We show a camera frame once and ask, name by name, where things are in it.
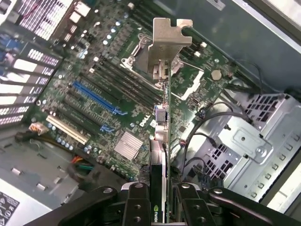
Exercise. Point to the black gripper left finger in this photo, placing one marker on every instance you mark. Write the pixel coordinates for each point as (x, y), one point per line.
(137, 207)

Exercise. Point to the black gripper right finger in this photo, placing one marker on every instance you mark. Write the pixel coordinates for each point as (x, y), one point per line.
(192, 207)

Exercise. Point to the silver chipset heat sink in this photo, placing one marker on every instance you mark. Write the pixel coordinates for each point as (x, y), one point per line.
(129, 145)

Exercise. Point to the perforated metal disk bay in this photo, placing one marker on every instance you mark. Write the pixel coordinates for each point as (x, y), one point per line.
(247, 146)

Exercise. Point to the green motherboard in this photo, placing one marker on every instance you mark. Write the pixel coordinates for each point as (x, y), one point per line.
(141, 122)

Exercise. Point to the long black expansion slot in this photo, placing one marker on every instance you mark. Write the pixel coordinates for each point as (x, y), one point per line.
(82, 115)
(100, 89)
(76, 124)

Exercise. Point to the white expansion slot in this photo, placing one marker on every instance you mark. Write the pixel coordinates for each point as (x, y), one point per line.
(67, 130)

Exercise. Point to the blue expansion slot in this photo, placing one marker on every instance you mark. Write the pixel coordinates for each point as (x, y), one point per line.
(94, 97)

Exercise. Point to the grey power supply unit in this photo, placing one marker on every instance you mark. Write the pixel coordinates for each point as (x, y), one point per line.
(23, 174)

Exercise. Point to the white power connector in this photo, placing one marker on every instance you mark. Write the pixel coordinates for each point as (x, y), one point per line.
(38, 128)

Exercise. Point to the short black expansion slot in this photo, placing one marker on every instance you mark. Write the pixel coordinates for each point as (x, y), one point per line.
(74, 95)

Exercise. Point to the silver coin battery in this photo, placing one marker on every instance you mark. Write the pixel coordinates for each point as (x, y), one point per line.
(216, 75)

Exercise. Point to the CPU socket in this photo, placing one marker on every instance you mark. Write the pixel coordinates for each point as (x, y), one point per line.
(136, 61)

